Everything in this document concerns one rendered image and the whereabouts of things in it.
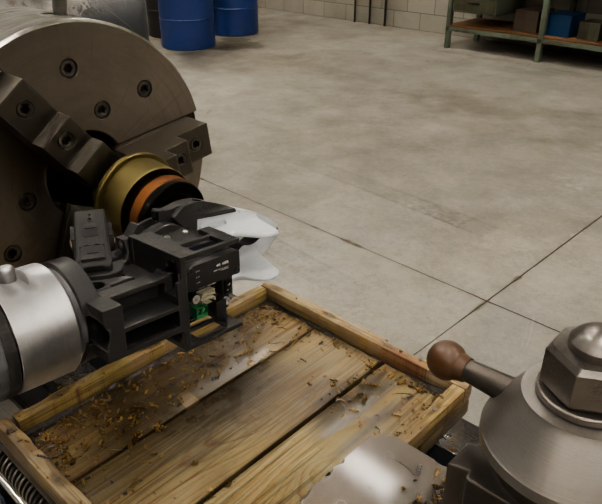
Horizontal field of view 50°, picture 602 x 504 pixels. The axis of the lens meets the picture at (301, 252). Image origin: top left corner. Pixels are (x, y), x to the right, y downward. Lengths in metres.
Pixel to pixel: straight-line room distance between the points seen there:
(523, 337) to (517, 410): 2.11
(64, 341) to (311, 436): 0.30
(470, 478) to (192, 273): 0.22
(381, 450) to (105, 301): 0.20
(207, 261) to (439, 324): 1.98
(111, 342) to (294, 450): 0.26
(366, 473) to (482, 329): 1.99
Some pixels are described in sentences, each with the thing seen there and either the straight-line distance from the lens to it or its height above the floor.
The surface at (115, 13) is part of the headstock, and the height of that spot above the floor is 1.21.
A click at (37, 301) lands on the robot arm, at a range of 0.41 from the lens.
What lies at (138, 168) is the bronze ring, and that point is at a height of 1.12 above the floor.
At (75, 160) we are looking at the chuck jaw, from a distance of 0.64.
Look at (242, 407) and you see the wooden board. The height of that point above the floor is 0.89.
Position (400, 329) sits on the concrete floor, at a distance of 2.33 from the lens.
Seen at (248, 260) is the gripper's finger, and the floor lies 1.07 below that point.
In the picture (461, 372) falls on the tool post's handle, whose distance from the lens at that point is 0.32.
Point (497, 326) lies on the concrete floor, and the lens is 2.43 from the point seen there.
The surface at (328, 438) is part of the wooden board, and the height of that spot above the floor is 0.88.
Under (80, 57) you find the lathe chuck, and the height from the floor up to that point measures 1.20.
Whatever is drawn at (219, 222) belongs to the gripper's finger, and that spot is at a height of 1.11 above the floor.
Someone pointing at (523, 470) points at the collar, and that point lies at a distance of 0.29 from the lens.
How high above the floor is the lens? 1.33
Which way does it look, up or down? 28 degrees down
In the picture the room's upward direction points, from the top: straight up
